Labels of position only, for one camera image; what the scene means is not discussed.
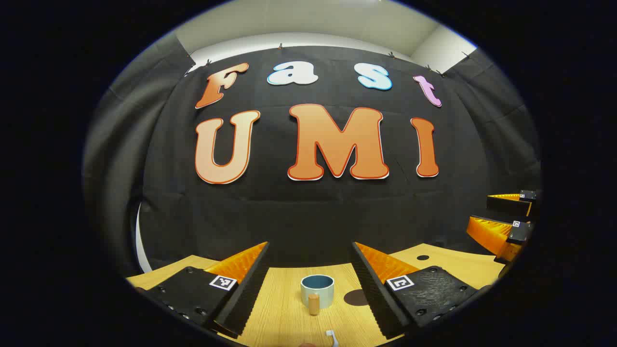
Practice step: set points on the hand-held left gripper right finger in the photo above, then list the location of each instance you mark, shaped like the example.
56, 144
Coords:
373, 294

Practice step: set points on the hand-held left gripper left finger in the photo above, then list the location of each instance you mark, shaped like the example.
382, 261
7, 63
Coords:
246, 294

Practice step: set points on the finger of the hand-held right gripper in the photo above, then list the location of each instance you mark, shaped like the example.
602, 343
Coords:
520, 233
506, 206

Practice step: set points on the dark round coaster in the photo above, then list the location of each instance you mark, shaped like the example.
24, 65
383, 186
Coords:
355, 299

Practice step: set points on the white toothbrush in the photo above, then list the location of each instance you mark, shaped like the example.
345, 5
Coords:
331, 337

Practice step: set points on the wooden desktop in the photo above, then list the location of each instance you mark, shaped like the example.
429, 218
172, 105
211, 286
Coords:
289, 313

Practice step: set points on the black backdrop cloth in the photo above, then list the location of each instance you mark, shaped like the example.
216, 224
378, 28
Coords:
313, 217

